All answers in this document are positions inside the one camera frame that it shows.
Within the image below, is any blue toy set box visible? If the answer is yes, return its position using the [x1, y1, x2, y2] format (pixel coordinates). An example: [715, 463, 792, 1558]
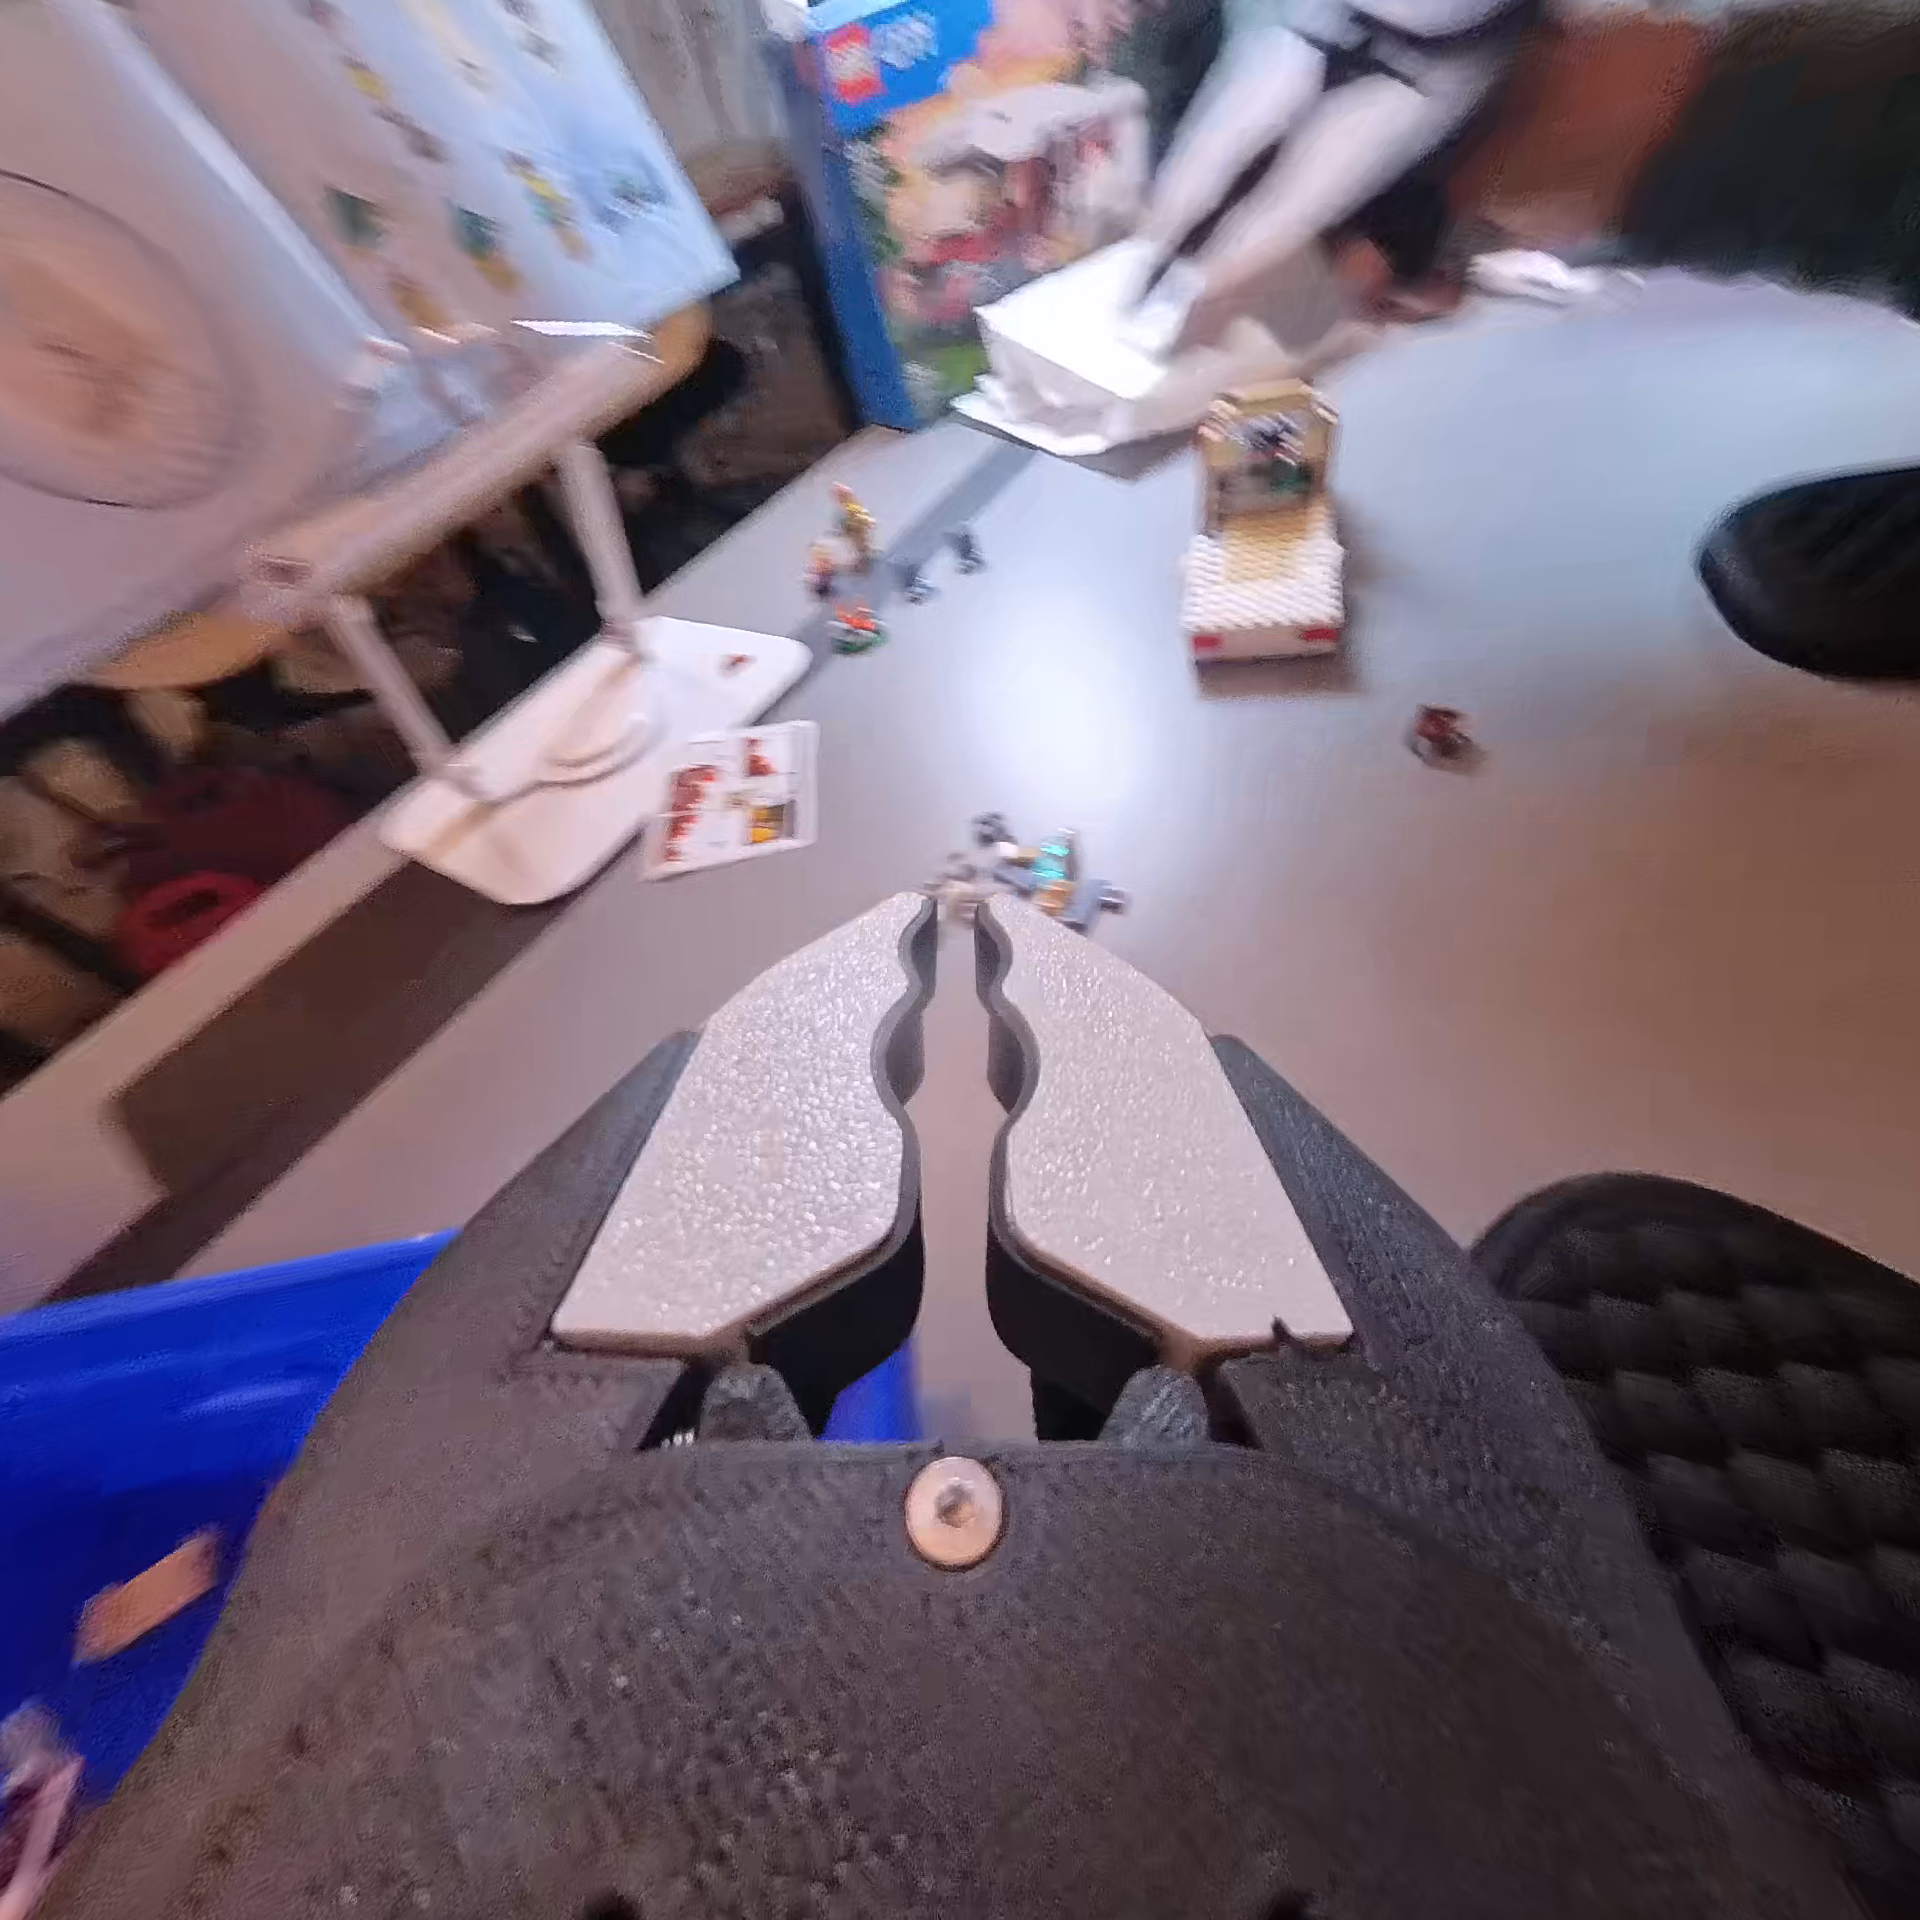
[774, 0, 1156, 433]

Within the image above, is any pile of small toy bricks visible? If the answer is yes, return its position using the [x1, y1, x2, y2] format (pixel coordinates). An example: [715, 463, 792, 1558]
[919, 811, 1133, 938]

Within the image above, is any white book stand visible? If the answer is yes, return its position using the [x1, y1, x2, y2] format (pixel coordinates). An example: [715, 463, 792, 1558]
[90, 292, 816, 911]

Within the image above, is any blue storage bin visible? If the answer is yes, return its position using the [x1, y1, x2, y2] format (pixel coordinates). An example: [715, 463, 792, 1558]
[0, 1231, 919, 1865]

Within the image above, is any printed bag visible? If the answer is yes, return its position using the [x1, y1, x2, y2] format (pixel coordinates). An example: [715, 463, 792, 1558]
[0, 1700, 83, 1914]

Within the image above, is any white paper bag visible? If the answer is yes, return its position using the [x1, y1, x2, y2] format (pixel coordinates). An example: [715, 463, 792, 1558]
[951, 243, 1309, 462]

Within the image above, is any grey desk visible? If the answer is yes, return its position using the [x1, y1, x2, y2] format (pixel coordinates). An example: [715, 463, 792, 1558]
[0, 268, 1920, 1441]

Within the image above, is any open instruction booklet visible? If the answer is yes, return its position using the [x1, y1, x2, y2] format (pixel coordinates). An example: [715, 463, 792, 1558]
[0, 0, 744, 722]

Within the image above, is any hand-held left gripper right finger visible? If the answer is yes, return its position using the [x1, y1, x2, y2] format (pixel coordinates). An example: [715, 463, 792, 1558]
[973, 893, 1359, 1439]

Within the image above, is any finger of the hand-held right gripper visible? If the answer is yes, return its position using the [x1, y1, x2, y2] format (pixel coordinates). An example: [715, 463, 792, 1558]
[1182, 78, 1468, 313]
[1141, 43, 1361, 298]

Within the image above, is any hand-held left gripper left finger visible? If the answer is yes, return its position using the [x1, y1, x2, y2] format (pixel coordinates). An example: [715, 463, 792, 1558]
[552, 892, 944, 1430]

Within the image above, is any sticker sheet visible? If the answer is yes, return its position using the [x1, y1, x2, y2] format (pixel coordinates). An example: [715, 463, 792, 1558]
[641, 722, 822, 884]

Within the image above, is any person's right hand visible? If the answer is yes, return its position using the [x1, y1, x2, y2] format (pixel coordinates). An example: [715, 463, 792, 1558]
[1335, 24, 1710, 317]

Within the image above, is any white and red toy vehicle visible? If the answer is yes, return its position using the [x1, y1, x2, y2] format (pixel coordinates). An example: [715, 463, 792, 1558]
[1177, 376, 1348, 664]

